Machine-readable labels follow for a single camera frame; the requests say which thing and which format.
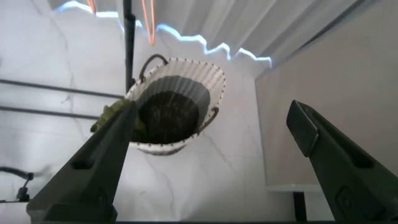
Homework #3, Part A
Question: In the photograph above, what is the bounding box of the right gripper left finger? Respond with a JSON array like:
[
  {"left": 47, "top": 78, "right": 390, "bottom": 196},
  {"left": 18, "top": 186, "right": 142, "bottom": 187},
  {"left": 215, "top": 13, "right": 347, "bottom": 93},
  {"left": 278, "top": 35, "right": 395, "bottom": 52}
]
[{"left": 25, "top": 100, "right": 139, "bottom": 223}]

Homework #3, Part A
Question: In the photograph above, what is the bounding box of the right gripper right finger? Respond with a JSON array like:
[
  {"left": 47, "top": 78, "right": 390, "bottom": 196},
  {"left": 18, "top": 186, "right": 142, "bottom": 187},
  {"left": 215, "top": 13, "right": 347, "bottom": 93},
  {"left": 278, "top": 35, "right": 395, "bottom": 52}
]
[{"left": 285, "top": 99, "right": 398, "bottom": 223}]

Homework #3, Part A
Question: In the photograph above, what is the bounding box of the black clothes rack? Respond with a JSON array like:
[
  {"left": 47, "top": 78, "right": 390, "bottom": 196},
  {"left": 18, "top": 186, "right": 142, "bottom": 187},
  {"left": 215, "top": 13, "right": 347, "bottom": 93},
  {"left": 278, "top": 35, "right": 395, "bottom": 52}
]
[{"left": 0, "top": 0, "right": 137, "bottom": 121}]

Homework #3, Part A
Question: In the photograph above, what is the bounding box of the black cable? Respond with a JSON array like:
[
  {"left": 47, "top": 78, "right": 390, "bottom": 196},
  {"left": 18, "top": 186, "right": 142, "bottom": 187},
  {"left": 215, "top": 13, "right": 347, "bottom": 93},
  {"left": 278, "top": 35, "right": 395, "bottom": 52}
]
[{"left": 0, "top": 166, "right": 34, "bottom": 203}]

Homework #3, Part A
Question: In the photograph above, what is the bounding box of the white laundry basket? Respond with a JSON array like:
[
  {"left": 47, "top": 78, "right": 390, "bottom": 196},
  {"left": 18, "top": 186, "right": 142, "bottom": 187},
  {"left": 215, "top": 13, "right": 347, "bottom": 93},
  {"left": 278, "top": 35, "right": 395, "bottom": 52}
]
[{"left": 124, "top": 54, "right": 226, "bottom": 157}]

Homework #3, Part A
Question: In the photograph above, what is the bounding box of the green garment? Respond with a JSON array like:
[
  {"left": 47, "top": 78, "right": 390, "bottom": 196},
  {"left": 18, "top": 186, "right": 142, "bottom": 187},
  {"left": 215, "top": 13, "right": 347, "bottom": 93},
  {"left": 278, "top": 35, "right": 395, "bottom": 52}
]
[{"left": 90, "top": 98, "right": 147, "bottom": 142}]

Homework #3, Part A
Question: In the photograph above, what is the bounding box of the white curtain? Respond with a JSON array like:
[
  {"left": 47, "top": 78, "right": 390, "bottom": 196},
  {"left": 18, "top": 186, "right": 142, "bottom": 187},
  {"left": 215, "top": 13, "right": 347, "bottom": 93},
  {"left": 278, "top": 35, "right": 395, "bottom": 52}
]
[{"left": 46, "top": 0, "right": 360, "bottom": 68}]

